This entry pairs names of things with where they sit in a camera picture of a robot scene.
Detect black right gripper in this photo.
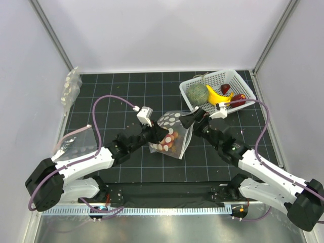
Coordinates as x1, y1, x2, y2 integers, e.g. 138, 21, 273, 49
179, 108, 221, 151

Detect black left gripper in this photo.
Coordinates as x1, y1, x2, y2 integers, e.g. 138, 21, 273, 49
129, 118, 169, 153

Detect red lychee cluster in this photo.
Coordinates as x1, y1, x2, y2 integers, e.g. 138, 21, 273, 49
157, 128, 183, 153

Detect clear dotted zip bag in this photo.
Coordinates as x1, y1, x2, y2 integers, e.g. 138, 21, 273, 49
149, 111, 193, 159

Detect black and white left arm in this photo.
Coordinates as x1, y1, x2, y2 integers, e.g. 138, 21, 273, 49
25, 123, 169, 212

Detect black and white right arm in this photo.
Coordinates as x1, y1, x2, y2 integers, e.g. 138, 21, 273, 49
180, 109, 323, 232

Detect clear bag of snacks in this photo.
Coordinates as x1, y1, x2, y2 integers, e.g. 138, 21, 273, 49
61, 66, 83, 116

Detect green netted melon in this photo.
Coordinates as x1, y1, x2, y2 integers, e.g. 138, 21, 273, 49
186, 83, 209, 106

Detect yellow banana bunch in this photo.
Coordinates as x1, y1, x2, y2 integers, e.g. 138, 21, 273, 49
206, 85, 234, 106

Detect white plastic basket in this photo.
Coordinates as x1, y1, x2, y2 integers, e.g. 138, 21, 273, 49
179, 69, 256, 114

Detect small dark red fruit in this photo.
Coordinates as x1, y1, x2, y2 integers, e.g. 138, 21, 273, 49
220, 84, 230, 95

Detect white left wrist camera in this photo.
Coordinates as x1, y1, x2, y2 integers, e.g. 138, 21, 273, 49
133, 106, 153, 127

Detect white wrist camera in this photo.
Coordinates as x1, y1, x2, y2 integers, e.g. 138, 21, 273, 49
210, 102, 227, 119
133, 106, 153, 127

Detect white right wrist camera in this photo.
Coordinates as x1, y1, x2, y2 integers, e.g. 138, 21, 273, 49
210, 102, 227, 119

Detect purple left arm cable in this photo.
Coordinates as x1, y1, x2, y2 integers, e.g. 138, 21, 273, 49
27, 95, 139, 212

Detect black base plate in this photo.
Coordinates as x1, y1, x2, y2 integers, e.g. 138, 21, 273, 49
83, 182, 252, 209

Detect white slotted cable duct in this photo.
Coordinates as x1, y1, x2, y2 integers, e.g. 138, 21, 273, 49
43, 205, 232, 216

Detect aluminium corner post right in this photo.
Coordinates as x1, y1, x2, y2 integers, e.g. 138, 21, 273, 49
252, 0, 299, 75

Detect aluminium corner post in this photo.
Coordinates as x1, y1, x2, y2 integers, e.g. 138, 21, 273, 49
252, 0, 299, 75
29, 0, 73, 71

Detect aluminium corner post left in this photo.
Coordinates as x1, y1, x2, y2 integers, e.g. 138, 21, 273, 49
29, 0, 73, 71

